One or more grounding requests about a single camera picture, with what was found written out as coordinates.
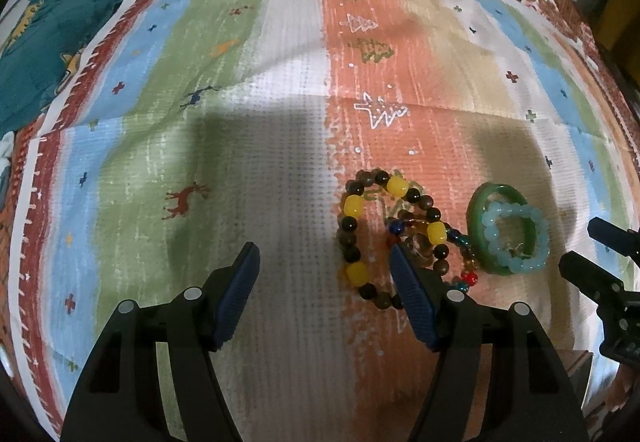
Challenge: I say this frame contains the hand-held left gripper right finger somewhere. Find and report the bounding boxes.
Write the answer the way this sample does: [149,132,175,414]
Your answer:
[389,242,587,442]

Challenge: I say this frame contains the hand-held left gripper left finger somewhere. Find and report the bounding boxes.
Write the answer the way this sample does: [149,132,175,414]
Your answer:
[60,242,261,442]

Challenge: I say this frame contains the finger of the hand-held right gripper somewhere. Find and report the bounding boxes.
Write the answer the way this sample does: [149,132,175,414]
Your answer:
[588,217,640,269]
[558,251,632,317]

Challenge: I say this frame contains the multicolour glass bead bracelet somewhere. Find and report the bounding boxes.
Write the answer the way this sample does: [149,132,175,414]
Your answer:
[384,216,484,295]

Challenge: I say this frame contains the light blue bead bracelet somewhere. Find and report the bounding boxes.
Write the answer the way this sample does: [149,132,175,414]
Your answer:
[482,201,554,275]

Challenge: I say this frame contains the green jade bangle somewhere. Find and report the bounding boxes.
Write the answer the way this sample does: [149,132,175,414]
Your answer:
[467,182,544,275]

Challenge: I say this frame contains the brown and yellow bead bracelet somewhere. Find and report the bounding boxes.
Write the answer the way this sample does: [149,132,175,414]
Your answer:
[340,172,454,311]

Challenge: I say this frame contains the striped printed mat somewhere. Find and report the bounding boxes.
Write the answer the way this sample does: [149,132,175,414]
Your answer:
[10,0,640,423]

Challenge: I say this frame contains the teal blanket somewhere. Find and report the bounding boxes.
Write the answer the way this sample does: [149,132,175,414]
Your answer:
[0,0,149,139]

